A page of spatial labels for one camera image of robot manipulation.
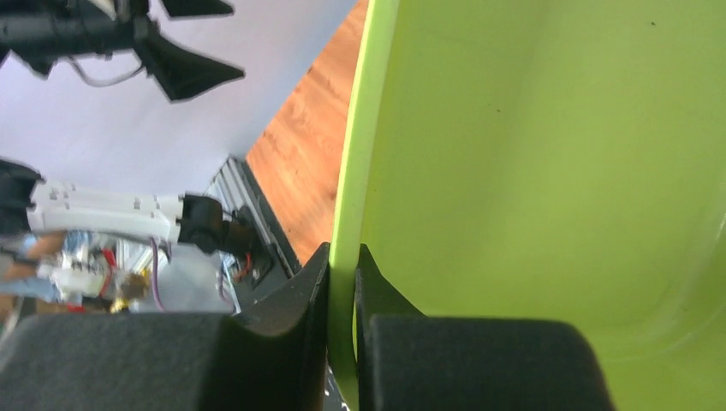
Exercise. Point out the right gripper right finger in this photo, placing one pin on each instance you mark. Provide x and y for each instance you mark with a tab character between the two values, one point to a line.
407	360

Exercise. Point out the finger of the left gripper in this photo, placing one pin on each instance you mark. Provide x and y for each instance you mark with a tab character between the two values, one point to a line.
197	8
181	74

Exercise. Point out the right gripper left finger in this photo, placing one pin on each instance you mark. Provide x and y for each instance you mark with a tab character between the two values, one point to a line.
271	356

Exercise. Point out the large green plastic container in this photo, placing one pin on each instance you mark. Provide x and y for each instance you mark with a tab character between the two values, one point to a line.
545	160

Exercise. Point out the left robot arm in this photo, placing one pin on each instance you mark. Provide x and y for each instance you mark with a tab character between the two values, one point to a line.
41	33

